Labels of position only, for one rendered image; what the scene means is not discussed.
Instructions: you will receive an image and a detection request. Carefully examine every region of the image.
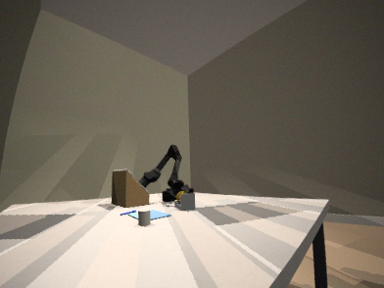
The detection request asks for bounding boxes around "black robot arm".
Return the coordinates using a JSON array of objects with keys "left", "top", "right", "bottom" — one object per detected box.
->
[{"left": 139, "top": 145, "right": 189, "bottom": 192}]

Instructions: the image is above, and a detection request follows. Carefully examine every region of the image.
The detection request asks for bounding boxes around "light blue square mat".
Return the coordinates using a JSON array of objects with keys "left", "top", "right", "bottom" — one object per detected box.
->
[{"left": 127, "top": 210, "right": 171, "bottom": 220}]

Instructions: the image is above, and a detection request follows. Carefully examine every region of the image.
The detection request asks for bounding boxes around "grey cylinder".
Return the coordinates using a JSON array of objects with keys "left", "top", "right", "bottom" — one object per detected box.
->
[{"left": 138, "top": 209, "right": 151, "bottom": 226}]

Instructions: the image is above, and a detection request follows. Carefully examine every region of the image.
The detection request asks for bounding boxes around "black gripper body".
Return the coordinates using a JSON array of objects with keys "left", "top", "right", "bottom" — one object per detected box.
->
[{"left": 162, "top": 188, "right": 194, "bottom": 202}]

